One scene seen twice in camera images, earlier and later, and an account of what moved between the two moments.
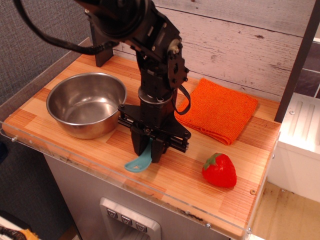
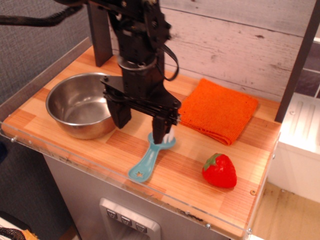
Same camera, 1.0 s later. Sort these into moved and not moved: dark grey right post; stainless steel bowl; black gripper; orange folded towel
Moved: black gripper
Not moved: orange folded towel; dark grey right post; stainless steel bowl
